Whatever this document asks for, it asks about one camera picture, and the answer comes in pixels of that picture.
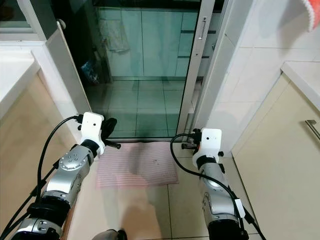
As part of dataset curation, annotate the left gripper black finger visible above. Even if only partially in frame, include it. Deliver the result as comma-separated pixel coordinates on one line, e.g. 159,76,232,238
103,118,118,141

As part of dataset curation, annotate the pink floor mat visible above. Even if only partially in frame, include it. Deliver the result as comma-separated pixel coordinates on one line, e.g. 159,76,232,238
96,141,180,190

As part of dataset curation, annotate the glass sliding door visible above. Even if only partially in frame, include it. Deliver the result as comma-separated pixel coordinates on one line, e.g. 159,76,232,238
52,0,223,142

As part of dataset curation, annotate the blue plastic bag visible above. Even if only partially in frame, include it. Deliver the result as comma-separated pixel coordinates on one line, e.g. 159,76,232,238
81,60,104,86

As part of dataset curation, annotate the white door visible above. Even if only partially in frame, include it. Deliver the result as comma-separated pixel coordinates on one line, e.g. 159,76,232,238
44,20,95,148

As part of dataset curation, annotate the hanging pale towel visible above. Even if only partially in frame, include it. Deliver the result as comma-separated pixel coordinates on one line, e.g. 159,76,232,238
99,20,131,54

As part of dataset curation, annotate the white framed window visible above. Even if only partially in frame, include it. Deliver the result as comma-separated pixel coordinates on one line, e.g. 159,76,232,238
0,0,38,36

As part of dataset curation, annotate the red white cloth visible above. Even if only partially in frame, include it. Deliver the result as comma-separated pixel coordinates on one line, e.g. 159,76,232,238
294,0,320,32

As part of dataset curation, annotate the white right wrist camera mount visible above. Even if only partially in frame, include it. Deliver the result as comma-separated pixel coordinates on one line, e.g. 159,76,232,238
197,128,223,160

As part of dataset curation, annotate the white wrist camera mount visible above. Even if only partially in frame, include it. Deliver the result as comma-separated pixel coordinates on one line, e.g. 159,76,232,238
80,112,106,156
197,128,223,160

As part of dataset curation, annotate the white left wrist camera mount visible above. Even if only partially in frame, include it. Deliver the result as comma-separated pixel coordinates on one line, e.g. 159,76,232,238
80,112,106,156

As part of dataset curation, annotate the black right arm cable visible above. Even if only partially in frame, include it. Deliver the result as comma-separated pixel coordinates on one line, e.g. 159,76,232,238
170,133,267,240

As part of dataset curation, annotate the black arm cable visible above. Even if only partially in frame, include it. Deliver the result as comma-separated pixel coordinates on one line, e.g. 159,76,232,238
0,115,83,240
170,133,267,240

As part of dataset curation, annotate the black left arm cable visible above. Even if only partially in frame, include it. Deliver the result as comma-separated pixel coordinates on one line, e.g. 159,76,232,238
0,115,83,240

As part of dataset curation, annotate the white cable tag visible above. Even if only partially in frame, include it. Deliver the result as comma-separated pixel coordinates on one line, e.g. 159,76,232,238
233,198,246,219

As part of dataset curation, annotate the silver sliding door handle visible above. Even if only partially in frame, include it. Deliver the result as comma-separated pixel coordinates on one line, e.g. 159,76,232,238
198,16,209,41

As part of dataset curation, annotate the silver cabinet handle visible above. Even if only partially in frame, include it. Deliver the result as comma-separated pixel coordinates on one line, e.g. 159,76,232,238
305,119,320,142

